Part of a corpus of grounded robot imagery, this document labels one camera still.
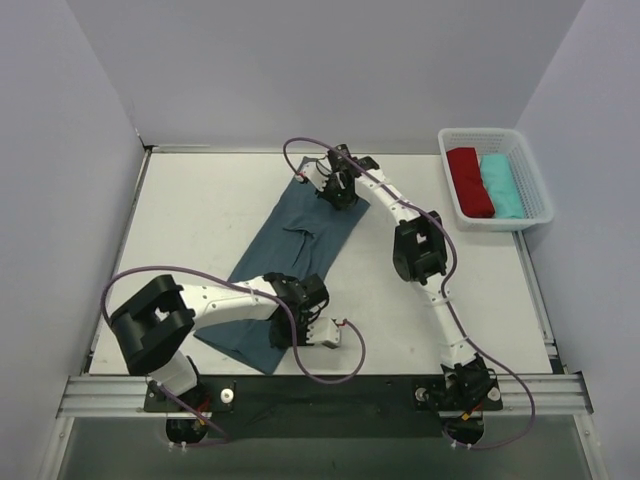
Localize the blue-grey t shirt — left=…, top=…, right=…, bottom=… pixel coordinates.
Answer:
left=194, top=181, right=369, bottom=375

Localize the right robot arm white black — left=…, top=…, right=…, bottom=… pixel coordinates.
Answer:
left=317, top=144, right=497, bottom=410

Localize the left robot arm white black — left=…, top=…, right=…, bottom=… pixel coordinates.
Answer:
left=107, top=273, right=341, bottom=411

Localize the red rolled t shirt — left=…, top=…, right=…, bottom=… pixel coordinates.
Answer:
left=446, top=147, right=495, bottom=218

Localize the white plastic basket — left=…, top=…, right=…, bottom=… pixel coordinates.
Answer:
left=438, top=128, right=554, bottom=232

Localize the teal rolled t shirt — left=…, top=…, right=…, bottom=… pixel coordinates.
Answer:
left=480, top=154, right=525, bottom=219

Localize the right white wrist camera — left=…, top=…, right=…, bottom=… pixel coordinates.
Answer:
left=294, top=157, right=330, bottom=192

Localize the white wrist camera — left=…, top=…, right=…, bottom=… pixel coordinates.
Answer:
left=294, top=157, right=330, bottom=192
left=306, top=317, right=343, bottom=349

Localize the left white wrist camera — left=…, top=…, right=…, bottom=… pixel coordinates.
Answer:
left=306, top=317, right=343, bottom=349

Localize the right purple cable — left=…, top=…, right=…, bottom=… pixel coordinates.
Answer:
left=282, top=135, right=539, bottom=453

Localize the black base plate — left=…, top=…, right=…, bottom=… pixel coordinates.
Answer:
left=143, top=375, right=481, bottom=442

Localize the aluminium rail frame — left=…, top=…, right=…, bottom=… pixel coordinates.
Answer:
left=60, top=150, right=591, bottom=417

